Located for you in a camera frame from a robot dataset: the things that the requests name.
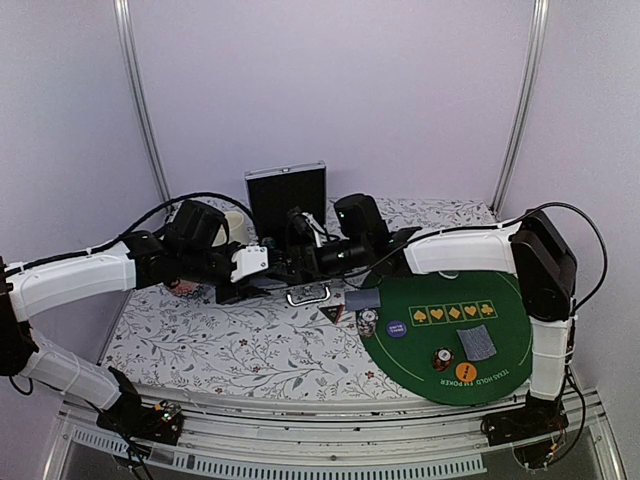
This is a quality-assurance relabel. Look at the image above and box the right aluminium frame post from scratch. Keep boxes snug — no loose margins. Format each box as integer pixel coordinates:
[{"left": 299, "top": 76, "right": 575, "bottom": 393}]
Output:
[{"left": 490, "top": 0, "right": 550, "bottom": 216}]

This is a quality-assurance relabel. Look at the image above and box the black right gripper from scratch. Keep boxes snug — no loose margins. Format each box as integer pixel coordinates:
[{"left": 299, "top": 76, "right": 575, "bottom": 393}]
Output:
[{"left": 278, "top": 236, "right": 370, "bottom": 284}]

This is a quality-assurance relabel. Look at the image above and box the left aluminium frame post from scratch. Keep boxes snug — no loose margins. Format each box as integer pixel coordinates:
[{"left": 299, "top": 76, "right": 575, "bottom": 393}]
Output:
[{"left": 113, "top": 0, "right": 171, "bottom": 201}]

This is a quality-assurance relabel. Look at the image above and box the front aluminium rail base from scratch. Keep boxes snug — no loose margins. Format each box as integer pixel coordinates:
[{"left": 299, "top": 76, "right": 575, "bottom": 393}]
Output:
[{"left": 43, "top": 386, "right": 631, "bottom": 479}]

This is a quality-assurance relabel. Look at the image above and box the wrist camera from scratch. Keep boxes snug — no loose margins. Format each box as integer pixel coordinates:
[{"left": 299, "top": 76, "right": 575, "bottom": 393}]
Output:
[
  {"left": 287, "top": 193, "right": 389, "bottom": 249},
  {"left": 167, "top": 199, "right": 271, "bottom": 284}
]

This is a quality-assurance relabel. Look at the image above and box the aluminium poker case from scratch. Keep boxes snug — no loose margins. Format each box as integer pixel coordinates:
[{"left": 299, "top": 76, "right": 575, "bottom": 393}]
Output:
[{"left": 244, "top": 161, "right": 331, "bottom": 307}]

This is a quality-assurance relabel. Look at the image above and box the aluminium frame post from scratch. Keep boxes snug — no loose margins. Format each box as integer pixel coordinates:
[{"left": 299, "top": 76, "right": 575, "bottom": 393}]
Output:
[
  {"left": 490, "top": 0, "right": 550, "bottom": 216},
  {"left": 113, "top": 0, "right": 171, "bottom": 201}
]

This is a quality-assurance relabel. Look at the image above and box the dealt blue playing card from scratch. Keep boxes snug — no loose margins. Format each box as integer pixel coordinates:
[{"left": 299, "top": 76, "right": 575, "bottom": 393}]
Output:
[{"left": 459, "top": 329, "right": 497, "bottom": 361}]

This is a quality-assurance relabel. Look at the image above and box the orange big blind button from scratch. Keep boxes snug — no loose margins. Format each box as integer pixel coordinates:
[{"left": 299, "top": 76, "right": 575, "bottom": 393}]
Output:
[{"left": 455, "top": 362, "right": 478, "bottom": 383}]

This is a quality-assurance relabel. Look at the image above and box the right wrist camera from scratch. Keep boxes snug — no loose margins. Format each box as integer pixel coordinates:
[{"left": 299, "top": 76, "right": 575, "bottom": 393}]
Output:
[{"left": 287, "top": 193, "right": 389, "bottom": 249}]

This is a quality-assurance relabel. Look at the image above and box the cream ribbed ceramic mug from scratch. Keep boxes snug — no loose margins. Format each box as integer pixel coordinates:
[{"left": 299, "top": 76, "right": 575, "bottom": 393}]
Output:
[{"left": 222, "top": 211, "right": 250, "bottom": 245}]

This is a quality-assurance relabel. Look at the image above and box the purple small blind button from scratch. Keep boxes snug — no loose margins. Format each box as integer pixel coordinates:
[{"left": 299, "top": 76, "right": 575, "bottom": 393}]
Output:
[{"left": 386, "top": 321, "right": 408, "bottom": 339}]

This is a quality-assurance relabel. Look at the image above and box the blue playing card deck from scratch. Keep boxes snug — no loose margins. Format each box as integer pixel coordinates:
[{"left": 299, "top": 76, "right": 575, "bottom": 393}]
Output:
[{"left": 255, "top": 275, "right": 289, "bottom": 290}]

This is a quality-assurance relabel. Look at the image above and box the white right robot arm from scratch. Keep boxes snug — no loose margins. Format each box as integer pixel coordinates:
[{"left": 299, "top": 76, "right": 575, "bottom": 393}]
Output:
[{"left": 283, "top": 194, "right": 581, "bottom": 436}]

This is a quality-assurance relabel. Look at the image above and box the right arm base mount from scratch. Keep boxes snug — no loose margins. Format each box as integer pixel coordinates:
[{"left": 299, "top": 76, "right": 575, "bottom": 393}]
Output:
[{"left": 480, "top": 394, "right": 569, "bottom": 470}]

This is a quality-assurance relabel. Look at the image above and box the clear dealer button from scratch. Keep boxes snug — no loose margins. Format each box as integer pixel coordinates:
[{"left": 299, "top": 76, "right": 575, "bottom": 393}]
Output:
[{"left": 439, "top": 271, "right": 459, "bottom": 280}]

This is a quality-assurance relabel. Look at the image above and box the triangular all in marker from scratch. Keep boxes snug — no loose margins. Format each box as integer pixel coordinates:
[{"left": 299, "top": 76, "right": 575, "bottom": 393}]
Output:
[{"left": 318, "top": 304, "right": 345, "bottom": 324}]

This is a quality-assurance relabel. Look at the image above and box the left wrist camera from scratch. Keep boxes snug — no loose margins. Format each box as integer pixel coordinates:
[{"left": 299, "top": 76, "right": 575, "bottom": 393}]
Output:
[{"left": 167, "top": 199, "right": 271, "bottom": 284}]

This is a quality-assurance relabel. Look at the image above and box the orange poker chip stack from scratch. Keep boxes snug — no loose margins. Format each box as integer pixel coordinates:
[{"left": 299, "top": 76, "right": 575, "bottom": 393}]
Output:
[{"left": 432, "top": 348, "right": 452, "bottom": 372}]

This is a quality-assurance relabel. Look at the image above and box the green round poker mat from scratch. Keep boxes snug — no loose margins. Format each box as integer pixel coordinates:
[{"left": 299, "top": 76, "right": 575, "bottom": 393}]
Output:
[{"left": 362, "top": 271, "right": 532, "bottom": 406}]

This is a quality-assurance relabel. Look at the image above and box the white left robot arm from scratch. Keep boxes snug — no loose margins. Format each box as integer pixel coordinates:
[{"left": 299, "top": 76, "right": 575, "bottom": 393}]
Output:
[{"left": 1, "top": 232, "right": 269, "bottom": 434}]

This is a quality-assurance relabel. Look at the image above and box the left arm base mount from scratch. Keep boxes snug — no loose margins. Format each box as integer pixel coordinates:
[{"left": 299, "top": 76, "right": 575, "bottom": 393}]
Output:
[{"left": 96, "top": 394, "right": 184, "bottom": 446}]

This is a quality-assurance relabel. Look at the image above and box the red patterned bowl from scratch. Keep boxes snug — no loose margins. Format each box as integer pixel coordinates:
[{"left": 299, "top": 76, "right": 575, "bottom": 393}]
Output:
[{"left": 164, "top": 280, "right": 205, "bottom": 298}]

